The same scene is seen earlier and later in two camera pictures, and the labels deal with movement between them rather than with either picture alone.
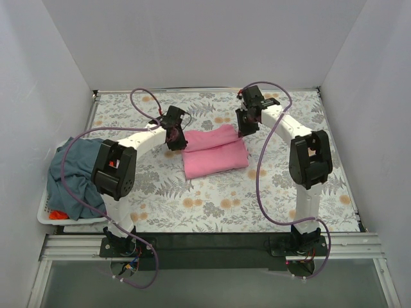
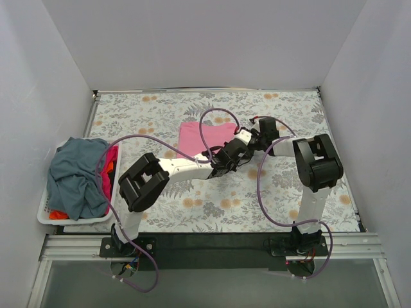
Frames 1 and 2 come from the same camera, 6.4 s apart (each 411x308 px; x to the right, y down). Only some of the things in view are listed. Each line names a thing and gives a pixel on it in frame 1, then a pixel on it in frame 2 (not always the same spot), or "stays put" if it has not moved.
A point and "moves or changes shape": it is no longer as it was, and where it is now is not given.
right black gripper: x=246 y=125 to x=257 y=141
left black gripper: x=176 y=141 to x=241 y=154
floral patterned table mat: x=223 y=181 stays put
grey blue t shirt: x=70 y=187 stays put
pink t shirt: x=214 y=151 moves or changes shape
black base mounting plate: x=214 y=251 stays put
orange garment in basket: x=58 y=215 stays put
